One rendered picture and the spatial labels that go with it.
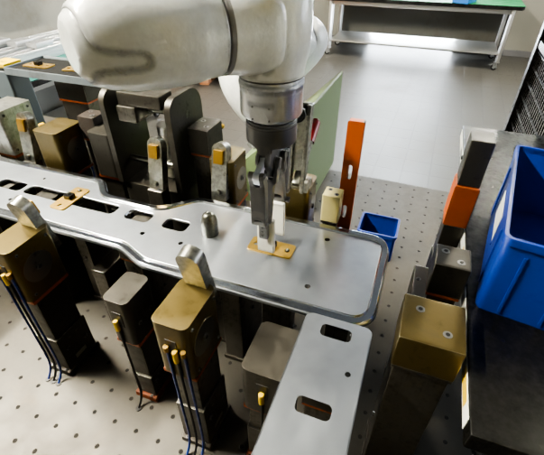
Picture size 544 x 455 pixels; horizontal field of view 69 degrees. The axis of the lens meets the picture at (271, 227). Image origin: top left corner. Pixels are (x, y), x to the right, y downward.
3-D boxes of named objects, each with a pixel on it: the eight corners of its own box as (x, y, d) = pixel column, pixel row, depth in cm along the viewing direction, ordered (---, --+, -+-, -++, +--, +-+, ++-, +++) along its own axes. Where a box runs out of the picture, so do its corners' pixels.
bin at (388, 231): (353, 254, 116) (356, 229, 111) (359, 234, 124) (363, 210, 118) (391, 263, 113) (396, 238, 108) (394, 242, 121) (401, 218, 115)
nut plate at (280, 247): (246, 248, 72) (245, 244, 71) (253, 236, 75) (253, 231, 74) (290, 260, 70) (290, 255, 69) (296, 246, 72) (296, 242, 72)
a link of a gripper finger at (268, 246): (275, 218, 65) (273, 221, 64) (274, 251, 69) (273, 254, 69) (258, 215, 66) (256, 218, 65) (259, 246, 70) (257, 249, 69)
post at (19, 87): (40, 198, 140) (-14, 69, 114) (56, 187, 146) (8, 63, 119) (57, 202, 138) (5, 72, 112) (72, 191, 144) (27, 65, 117)
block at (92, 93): (96, 212, 133) (51, 76, 106) (111, 200, 139) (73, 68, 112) (120, 218, 130) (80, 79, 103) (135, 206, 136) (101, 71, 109)
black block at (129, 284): (127, 408, 79) (86, 311, 62) (155, 367, 87) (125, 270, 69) (150, 417, 78) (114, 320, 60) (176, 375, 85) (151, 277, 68)
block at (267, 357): (239, 473, 70) (228, 385, 53) (263, 412, 79) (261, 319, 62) (277, 489, 68) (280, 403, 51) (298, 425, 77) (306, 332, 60)
